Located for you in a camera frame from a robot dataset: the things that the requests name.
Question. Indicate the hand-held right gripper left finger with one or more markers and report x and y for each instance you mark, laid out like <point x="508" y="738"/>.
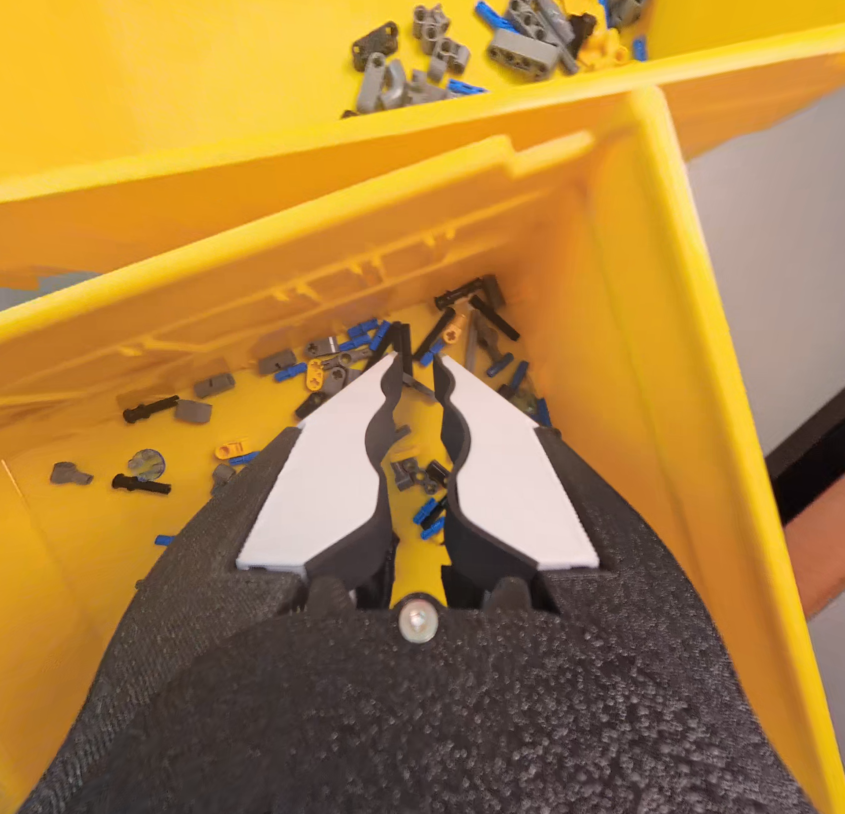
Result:
<point x="310" y="497"/>

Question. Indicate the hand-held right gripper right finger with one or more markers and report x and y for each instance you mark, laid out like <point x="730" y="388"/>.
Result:
<point x="521" y="497"/>

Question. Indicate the black blue lego pins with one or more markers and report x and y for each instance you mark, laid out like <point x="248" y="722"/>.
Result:
<point x="462" y="290"/>

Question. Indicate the yellow plastic bin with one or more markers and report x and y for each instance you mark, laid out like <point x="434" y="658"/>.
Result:
<point x="627" y="299"/>
<point x="198" y="68"/>

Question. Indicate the heap of grey yellow lego parts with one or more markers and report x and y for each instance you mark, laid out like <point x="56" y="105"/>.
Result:
<point x="521" y="48"/>

